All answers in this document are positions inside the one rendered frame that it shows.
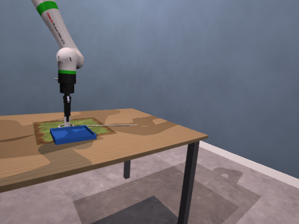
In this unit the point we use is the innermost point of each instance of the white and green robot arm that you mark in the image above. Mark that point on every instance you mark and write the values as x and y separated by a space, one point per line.
68 57

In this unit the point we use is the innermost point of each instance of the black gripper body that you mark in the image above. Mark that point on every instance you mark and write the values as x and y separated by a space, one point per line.
66 89

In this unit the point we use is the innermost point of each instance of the blue tray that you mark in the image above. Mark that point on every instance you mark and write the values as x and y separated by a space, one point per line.
71 134

